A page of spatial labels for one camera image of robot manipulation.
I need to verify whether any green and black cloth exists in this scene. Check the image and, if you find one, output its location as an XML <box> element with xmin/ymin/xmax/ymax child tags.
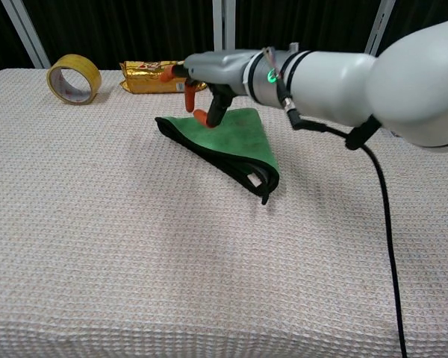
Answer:
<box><xmin>155</xmin><ymin>107</ymin><xmax>281</xmax><ymax>206</ymax></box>

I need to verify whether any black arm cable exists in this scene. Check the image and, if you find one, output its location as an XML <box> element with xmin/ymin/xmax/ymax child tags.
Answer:
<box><xmin>277</xmin><ymin>82</ymin><xmax>408</xmax><ymax>358</ymax></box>

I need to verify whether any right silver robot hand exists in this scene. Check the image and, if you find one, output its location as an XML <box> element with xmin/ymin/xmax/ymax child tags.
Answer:
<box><xmin>159</xmin><ymin>50</ymin><xmax>265</xmax><ymax>129</ymax></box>

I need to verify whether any gold snack packet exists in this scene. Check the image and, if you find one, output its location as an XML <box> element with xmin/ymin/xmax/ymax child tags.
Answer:
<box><xmin>119</xmin><ymin>60</ymin><xmax>207</xmax><ymax>95</ymax></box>

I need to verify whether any beige waffle tablecloth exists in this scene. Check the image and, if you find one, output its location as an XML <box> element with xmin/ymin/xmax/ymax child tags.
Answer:
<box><xmin>0</xmin><ymin>68</ymin><xmax>448</xmax><ymax>358</ymax></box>

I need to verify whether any yellow tape roll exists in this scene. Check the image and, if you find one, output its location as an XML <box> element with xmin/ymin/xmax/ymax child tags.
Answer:
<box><xmin>46</xmin><ymin>54</ymin><xmax>102</xmax><ymax>107</ymax></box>

